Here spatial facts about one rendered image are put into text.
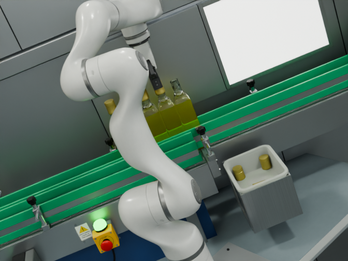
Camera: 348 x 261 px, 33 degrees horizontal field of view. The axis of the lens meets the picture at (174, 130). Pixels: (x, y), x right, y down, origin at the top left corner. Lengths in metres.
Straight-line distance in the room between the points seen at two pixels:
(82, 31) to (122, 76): 0.16
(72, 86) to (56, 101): 0.67
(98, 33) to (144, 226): 0.53
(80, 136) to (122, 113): 0.74
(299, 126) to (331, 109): 0.13
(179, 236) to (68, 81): 0.53
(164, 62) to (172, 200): 0.69
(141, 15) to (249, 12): 0.50
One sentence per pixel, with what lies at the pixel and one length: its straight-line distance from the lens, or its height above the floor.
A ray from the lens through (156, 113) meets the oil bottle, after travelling 2.02.
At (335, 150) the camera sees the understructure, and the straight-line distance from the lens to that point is 2.50.
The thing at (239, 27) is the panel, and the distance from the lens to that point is 2.16.
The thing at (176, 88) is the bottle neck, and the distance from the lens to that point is 2.02.
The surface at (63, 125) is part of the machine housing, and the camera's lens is 2.21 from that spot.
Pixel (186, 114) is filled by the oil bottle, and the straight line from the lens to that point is 2.04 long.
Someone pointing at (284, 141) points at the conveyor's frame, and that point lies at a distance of 2.15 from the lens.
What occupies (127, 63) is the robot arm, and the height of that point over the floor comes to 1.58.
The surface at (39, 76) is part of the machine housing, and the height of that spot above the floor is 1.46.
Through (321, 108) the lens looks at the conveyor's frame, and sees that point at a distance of 2.15.
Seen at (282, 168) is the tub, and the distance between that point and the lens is 1.92.
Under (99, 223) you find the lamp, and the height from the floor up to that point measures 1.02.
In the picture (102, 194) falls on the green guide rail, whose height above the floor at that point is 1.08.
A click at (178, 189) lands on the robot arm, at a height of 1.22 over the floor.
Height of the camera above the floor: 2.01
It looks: 25 degrees down
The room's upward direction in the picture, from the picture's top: 22 degrees counter-clockwise
